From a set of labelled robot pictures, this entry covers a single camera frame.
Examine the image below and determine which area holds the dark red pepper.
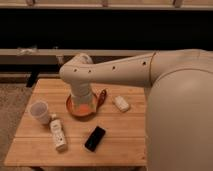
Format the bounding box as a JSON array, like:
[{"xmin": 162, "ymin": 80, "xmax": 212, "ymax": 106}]
[{"xmin": 97, "ymin": 89, "xmax": 107, "ymax": 107}]

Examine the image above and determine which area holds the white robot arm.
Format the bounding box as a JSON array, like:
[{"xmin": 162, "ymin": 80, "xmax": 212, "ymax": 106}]
[{"xmin": 60, "ymin": 49, "xmax": 213, "ymax": 171}]

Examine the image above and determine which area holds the orange bowl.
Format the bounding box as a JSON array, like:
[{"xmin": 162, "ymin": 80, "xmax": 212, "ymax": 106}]
[{"xmin": 66, "ymin": 94, "xmax": 98, "ymax": 117}]

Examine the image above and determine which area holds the black smartphone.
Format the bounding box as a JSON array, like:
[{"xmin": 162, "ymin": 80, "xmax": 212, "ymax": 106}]
[{"xmin": 84, "ymin": 126, "xmax": 106, "ymax": 152}]

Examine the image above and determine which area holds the white lotion bottle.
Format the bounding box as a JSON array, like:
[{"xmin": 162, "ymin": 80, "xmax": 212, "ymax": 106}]
[{"xmin": 50, "ymin": 114, "xmax": 67, "ymax": 152}]

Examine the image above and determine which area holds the wooden table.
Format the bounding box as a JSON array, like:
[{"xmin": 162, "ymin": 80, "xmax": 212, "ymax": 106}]
[{"xmin": 4, "ymin": 79, "xmax": 146, "ymax": 166}]

